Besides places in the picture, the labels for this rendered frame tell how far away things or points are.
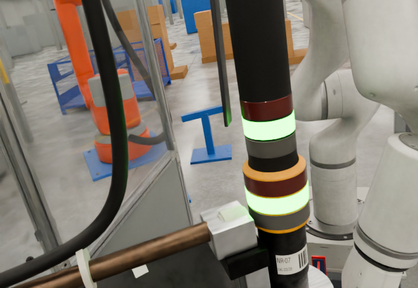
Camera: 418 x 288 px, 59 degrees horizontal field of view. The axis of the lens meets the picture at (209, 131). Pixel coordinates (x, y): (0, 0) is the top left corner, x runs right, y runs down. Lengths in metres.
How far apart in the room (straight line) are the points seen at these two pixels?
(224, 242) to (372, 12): 0.35
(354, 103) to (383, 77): 0.46
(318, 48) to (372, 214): 0.43
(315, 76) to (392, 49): 0.39
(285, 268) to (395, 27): 0.33
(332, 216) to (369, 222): 0.56
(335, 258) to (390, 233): 0.58
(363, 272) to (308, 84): 0.47
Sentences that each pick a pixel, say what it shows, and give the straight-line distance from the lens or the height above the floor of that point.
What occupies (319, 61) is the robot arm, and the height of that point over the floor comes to 1.50.
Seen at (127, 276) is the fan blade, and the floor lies 1.40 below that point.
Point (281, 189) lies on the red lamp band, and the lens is 0.24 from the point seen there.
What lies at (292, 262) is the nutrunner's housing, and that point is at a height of 1.50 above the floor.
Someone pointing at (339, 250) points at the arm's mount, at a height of 1.00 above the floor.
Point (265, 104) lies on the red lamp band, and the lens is 0.22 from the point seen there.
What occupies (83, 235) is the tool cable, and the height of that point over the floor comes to 1.56.
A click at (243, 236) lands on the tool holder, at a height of 1.53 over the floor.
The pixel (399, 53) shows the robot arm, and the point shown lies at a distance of 0.50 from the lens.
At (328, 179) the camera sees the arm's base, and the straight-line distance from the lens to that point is 1.02.
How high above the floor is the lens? 1.68
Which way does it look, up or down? 21 degrees down
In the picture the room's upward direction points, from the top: 10 degrees counter-clockwise
